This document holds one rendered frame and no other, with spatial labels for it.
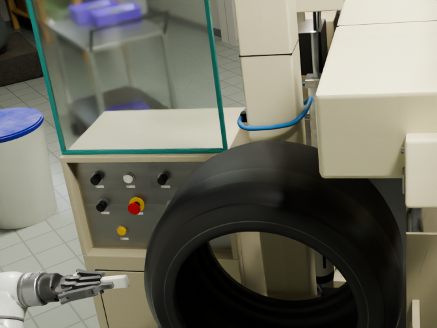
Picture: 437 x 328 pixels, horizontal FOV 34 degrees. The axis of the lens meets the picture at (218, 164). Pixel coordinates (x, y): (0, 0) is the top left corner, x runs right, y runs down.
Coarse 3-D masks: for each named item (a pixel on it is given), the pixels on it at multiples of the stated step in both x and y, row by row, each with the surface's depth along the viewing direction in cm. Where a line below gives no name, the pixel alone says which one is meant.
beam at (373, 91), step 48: (384, 0) 158; (432, 0) 153; (336, 48) 131; (384, 48) 128; (432, 48) 125; (336, 96) 111; (384, 96) 109; (432, 96) 107; (336, 144) 114; (384, 144) 113
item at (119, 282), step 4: (100, 280) 184; (104, 280) 184; (108, 280) 184; (112, 280) 183; (116, 280) 183; (120, 280) 183; (124, 280) 182; (116, 284) 183; (120, 284) 183; (124, 284) 183; (128, 284) 183
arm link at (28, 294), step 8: (40, 272) 190; (24, 280) 189; (32, 280) 188; (24, 288) 188; (32, 288) 187; (24, 296) 188; (32, 296) 187; (40, 296) 188; (24, 304) 189; (32, 304) 189; (40, 304) 188
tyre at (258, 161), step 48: (288, 144) 168; (192, 192) 160; (240, 192) 153; (288, 192) 151; (336, 192) 154; (192, 240) 157; (336, 240) 149; (384, 240) 155; (192, 288) 194; (240, 288) 197; (384, 288) 154
